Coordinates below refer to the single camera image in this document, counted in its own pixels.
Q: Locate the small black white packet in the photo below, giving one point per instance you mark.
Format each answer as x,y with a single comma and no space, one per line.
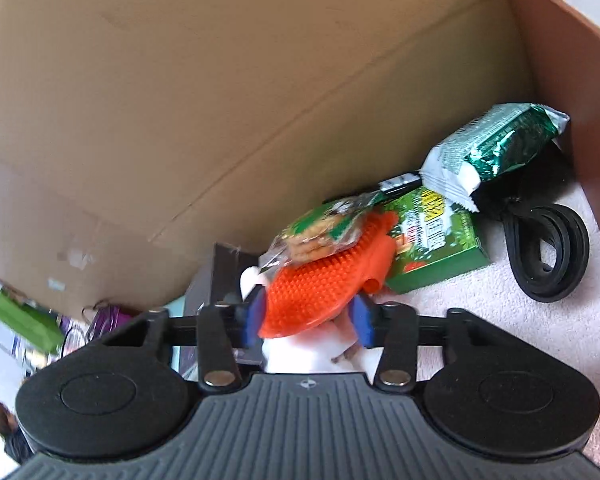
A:
400,183

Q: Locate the green printed box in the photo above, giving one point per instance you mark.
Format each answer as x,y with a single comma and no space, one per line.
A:
430,250

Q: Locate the purple plastic basket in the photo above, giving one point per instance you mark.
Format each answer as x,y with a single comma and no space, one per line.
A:
112,317

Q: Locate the large cardboard backdrop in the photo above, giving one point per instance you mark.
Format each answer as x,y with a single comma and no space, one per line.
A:
180,85

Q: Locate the brown cardboard box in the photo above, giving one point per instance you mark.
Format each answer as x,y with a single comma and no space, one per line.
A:
570,60

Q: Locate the green bag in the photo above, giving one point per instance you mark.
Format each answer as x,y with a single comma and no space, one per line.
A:
25,317

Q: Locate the black cardboard box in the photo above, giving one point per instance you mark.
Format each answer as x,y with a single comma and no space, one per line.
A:
220,275

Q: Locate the pink fluffy blanket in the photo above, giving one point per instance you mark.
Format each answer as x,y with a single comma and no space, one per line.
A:
530,320

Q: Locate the white glove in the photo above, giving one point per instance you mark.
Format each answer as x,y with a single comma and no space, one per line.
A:
300,355

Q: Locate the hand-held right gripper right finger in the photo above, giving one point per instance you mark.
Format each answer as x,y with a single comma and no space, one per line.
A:
364,322

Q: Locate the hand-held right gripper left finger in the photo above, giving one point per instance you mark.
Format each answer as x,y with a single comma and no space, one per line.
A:
256,320

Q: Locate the clear cookie packet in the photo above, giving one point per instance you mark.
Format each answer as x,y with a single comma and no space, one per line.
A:
320,230

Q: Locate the black rubber bands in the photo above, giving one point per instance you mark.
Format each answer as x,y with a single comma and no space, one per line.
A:
577,240

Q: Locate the green foil snack packet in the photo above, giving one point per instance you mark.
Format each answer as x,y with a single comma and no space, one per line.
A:
490,145

